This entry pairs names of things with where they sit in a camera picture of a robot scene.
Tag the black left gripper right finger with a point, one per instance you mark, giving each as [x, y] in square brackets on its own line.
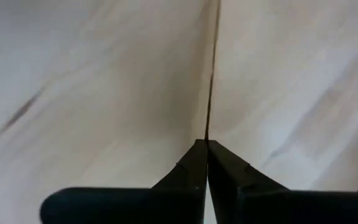
[291, 208]

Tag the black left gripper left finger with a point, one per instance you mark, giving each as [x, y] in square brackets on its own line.
[120, 205]

